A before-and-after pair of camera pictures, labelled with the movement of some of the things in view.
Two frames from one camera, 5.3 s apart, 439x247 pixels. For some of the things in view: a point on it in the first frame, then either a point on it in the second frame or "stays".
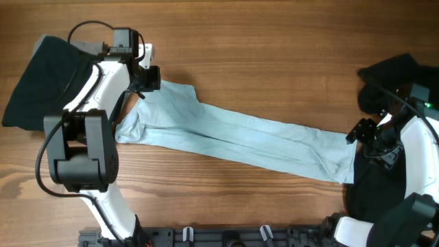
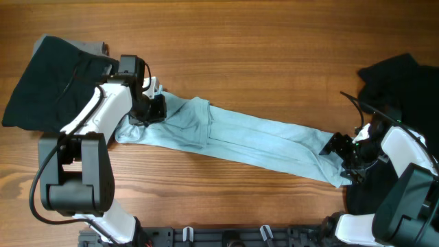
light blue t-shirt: [170, 113] stays
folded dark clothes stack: [55, 74] stays
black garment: [376, 188] stays
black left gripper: [153, 82] to [159, 114]
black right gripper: [361, 132] to [337, 145]
